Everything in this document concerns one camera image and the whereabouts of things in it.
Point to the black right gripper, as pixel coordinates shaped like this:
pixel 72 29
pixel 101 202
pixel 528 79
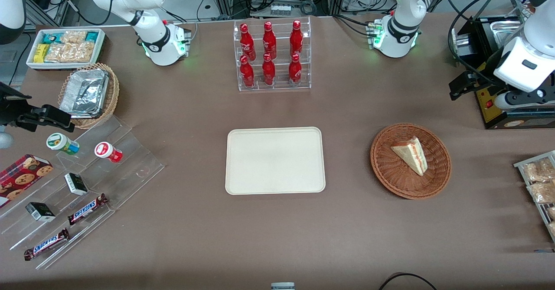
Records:
pixel 8 108

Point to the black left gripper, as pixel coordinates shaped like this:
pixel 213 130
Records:
pixel 486 70

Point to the triangular sandwich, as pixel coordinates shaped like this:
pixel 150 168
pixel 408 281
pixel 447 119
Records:
pixel 412 155

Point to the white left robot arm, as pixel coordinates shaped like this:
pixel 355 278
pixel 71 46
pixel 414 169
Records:
pixel 403 17

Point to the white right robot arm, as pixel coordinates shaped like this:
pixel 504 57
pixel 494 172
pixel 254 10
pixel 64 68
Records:
pixel 151 43

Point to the aluminium foil tray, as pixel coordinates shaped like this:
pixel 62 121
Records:
pixel 84 92

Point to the tan wicker basket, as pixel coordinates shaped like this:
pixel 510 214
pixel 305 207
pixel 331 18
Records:
pixel 113 95

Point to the brown round wicker basket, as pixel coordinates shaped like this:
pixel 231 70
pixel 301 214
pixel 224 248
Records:
pixel 390 168

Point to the beige rectangular tray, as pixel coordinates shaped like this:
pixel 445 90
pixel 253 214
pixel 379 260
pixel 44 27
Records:
pixel 275 160

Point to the green lid cup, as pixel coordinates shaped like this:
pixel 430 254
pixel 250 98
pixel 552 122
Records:
pixel 60 142

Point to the black food warmer machine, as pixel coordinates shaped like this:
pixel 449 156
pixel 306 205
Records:
pixel 498 116

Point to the red lid cup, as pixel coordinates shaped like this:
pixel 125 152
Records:
pixel 106 151

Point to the small black carton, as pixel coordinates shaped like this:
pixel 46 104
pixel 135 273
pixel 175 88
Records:
pixel 40 212
pixel 76 184

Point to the red plaid cookie box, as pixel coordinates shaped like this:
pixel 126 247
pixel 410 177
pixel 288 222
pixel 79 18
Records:
pixel 21 177

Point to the clear bag of crackers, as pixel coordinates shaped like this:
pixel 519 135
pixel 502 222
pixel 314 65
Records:
pixel 71 52

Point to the yellow snack pack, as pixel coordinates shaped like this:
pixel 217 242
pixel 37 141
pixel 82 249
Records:
pixel 41 53

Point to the clear acrylic stepped display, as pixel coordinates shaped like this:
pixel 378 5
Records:
pixel 130 168

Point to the teal snack pack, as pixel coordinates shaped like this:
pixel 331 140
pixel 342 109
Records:
pixel 53 37

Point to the white plastic snack bin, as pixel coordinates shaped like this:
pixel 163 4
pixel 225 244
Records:
pixel 102 43

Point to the snickers chocolate bar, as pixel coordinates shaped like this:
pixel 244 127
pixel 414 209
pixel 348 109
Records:
pixel 45 244
pixel 86 209

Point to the clear bag of fried snacks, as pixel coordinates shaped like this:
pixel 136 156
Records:
pixel 542 192
pixel 540 171

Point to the red cola bottle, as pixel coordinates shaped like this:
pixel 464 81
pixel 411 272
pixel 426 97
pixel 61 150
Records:
pixel 296 38
pixel 269 71
pixel 246 40
pixel 247 72
pixel 269 39
pixel 295 70

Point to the clear acrylic bottle rack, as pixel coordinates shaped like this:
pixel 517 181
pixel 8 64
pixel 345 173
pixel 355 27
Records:
pixel 282 82

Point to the white power strip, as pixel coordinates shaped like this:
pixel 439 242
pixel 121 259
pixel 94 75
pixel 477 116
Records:
pixel 280 9

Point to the small grey device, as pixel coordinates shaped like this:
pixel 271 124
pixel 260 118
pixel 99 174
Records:
pixel 282 286

